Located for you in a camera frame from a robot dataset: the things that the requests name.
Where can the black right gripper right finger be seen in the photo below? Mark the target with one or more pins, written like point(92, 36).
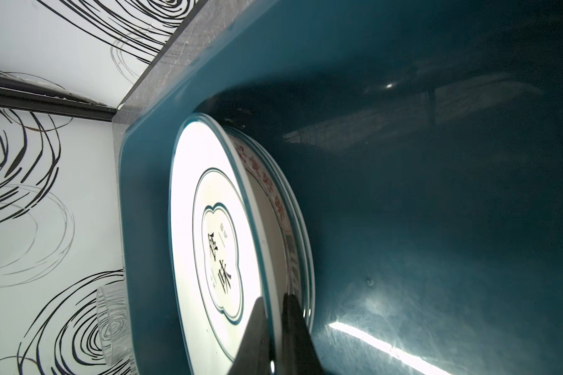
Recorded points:
point(298, 355)

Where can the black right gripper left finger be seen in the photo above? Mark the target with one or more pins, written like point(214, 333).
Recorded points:
point(253, 357)

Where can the white plate red characters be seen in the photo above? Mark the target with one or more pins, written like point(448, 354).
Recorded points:
point(298, 224)

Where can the white plate quatrefoil motif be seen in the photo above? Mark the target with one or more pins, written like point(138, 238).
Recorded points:
point(219, 248)

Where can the teal rimmed white plate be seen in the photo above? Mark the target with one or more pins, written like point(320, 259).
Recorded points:
point(275, 216)

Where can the teal plastic bin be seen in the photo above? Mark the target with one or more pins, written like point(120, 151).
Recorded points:
point(424, 143)

